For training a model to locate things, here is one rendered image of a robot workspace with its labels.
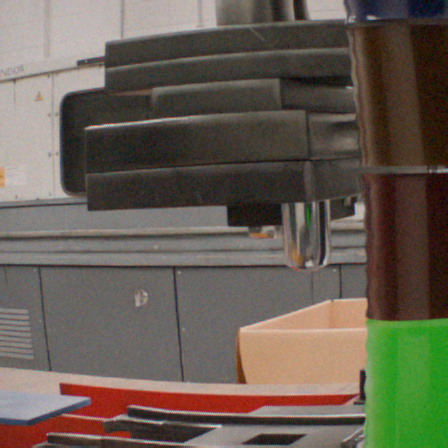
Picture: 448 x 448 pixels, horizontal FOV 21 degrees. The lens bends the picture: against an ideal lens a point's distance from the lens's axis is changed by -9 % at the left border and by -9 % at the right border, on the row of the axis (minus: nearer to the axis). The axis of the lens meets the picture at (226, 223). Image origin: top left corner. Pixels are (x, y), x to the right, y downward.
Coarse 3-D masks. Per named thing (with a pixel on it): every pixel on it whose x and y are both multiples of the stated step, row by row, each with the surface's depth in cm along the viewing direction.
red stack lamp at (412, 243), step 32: (384, 192) 28; (416, 192) 28; (384, 224) 29; (416, 224) 28; (384, 256) 29; (416, 256) 28; (384, 288) 29; (416, 288) 28; (384, 320) 29; (416, 320) 28
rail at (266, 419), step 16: (176, 416) 67; (192, 416) 67; (208, 416) 66; (224, 416) 66; (240, 416) 66; (256, 416) 65; (272, 416) 65; (288, 416) 64; (304, 416) 64; (320, 416) 64; (336, 416) 63; (352, 416) 63
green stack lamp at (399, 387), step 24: (384, 336) 29; (408, 336) 28; (432, 336) 28; (384, 360) 29; (408, 360) 28; (432, 360) 28; (384, 384) 29; (408, 384) 28; (432, 384) 28; (384, 408) 29; (408, 408) 28; (432, 408) 28; (384, 432) 29; (408, 432) 28; (432, 432) 28
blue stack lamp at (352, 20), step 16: (352, 0) 29; (368, 0) 28; (384, 0) 28; (400, 0) 28; (416, 0) 28; (432, 0) 28; (352, 16) 29; (368, 16) 28; (384, 16) 28; (400, 16) 28; (416, 16) 28; (432, 16) 28
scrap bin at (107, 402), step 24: (72, 384) 94; (96, 408) 93; (120, 408) 92; (168, 408) 91; (192, 408) 90; (216, 408) 89; (240, 408) 88; (0, 432) 84; (24, 432) 83; (48, 432) 82; (72, 432) 81; (96, 432) 80; (120, 432) 79
